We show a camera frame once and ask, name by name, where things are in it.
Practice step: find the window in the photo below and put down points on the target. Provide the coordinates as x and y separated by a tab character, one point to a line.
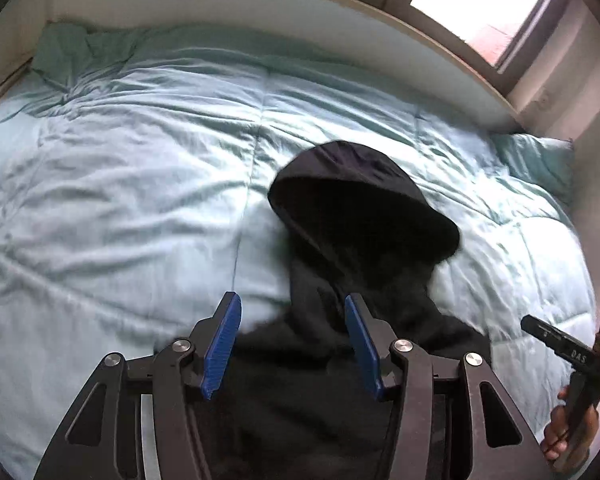
480	5

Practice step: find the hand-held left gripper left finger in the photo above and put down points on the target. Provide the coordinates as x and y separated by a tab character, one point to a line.
223	340

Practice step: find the white curved headboard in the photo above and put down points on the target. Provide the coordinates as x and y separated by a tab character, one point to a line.
330	35

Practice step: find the light blue comforter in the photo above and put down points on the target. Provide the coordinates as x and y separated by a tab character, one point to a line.
105	200

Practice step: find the teal pillow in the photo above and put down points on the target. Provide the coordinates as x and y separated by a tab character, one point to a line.
65	52
537	160

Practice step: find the person's right hand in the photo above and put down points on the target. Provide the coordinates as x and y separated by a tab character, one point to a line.
560	430

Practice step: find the black hoodie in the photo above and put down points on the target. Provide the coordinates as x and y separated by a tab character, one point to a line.
350	260

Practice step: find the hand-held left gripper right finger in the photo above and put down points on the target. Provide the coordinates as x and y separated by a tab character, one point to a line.
361	342

